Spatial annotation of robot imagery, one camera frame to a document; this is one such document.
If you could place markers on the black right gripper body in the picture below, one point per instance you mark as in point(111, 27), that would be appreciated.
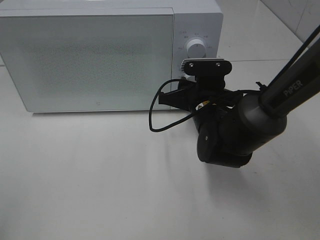
point(189, 94)

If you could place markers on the white microwave door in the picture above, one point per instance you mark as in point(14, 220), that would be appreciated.
point(87, 63)

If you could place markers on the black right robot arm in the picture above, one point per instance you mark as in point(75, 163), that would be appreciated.
point(232, 124)

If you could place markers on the white microwave oven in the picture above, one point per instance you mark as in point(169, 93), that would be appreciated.
point(191, 18)

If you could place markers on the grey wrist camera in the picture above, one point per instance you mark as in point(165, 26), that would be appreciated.
point(206, 67)

